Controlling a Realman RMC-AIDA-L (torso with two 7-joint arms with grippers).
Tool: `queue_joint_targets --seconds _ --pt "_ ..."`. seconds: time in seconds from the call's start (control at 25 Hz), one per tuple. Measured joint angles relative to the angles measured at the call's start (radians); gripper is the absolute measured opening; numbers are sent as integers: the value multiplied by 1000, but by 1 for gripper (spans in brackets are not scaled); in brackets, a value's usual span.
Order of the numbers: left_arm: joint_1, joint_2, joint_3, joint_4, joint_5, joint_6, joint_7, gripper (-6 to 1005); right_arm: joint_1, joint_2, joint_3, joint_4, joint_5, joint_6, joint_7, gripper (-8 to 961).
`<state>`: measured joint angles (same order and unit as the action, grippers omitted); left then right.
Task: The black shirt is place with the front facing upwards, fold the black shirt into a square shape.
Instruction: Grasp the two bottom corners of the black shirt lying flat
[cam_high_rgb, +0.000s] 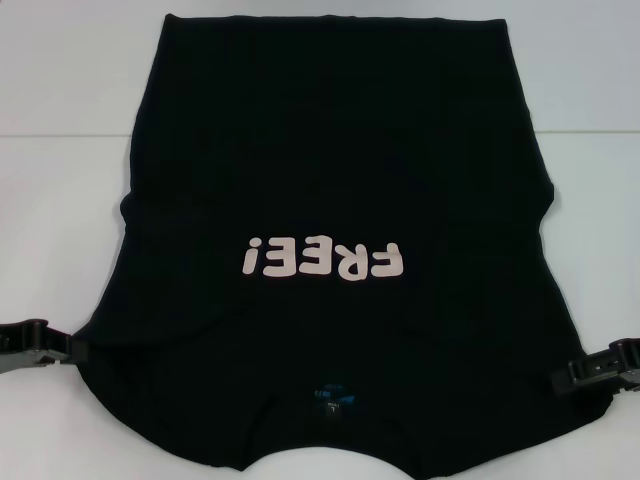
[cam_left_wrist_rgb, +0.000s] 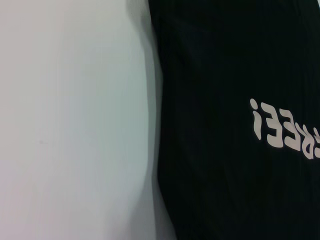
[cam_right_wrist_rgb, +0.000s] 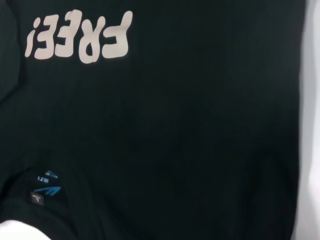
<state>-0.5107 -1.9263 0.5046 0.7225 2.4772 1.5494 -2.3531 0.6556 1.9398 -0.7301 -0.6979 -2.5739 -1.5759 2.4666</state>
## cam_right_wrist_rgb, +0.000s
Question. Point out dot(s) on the black t-shirt with FREE print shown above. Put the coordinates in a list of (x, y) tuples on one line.
[(160, 112)]

